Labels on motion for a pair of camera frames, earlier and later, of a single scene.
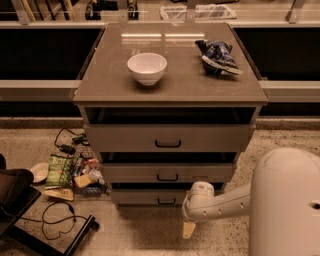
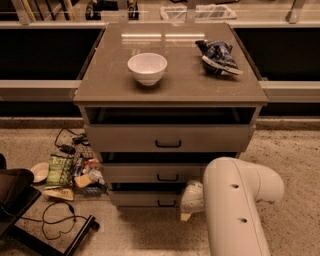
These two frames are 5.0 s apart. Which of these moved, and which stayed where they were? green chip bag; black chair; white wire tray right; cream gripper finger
Moved: cream gripper finger
Stayed: black chair; green chip bag; white wire tray right
